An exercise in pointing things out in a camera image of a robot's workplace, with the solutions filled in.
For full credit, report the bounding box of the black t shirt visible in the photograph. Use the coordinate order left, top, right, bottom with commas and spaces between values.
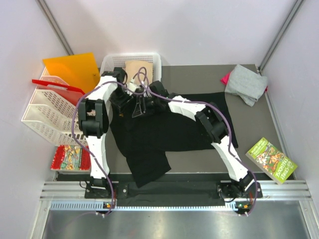
109, 92, 239, 188

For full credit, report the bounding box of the red comic book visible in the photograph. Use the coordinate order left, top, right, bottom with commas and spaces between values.
50, 145, 91, 173

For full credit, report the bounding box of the orange plastic folder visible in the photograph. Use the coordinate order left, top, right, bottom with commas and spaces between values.
42, 52, 100, 93

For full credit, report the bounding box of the tan folded t shirt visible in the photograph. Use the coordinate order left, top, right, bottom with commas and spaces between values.
124, 60, 153, 84

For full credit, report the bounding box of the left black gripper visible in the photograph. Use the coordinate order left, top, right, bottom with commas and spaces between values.
110, 87, 133, 113

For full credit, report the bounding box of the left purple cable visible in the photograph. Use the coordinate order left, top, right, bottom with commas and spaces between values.
71, 66, 150, 216

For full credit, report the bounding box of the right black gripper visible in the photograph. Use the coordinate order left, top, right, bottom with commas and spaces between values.
133, 96, 160, 119

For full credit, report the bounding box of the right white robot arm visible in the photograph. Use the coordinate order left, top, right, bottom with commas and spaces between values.
133, 81, 258, 202

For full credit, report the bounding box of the green book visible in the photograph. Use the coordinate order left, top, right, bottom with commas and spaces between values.
246, 137, 298, 184

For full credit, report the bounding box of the purple cable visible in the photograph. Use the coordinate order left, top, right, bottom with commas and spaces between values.
138, 74, 261, 216
71, 66, 150, 216

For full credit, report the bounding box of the red plastic folder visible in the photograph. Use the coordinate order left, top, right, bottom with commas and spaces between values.
31, 79, 84, 106

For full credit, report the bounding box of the white slotted cable duct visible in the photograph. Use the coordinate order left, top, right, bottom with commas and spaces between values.
50, 201, 250, 212

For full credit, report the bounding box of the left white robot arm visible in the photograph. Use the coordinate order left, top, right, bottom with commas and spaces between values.
78, 67, 132, 199

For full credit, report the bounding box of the folded pink t shirt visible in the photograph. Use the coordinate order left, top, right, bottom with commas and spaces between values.
220, 72, 231, 85

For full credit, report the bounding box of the white file rack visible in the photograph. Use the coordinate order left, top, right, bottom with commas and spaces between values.
20, 67, 103, 146

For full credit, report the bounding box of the white plastic basket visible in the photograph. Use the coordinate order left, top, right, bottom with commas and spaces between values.
100, 53, 161, 83

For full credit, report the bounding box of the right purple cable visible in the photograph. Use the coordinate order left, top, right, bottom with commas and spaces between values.
138, 74, 261, 216

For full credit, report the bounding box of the folded grey t shirt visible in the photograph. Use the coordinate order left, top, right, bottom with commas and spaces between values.
225, 65, 268, 107

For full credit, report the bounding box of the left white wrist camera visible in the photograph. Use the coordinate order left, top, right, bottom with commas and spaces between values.
127, 79, 140, 95

